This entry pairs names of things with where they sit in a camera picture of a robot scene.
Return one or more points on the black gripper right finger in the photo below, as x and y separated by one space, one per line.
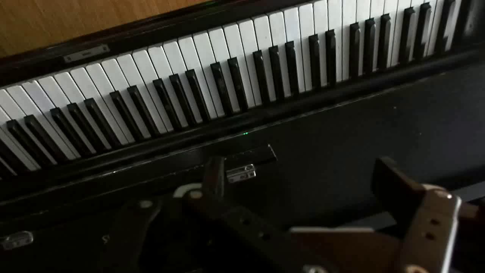
428 216

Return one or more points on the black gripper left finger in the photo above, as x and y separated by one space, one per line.
208 201

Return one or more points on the black upright piano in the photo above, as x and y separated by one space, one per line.
103 137

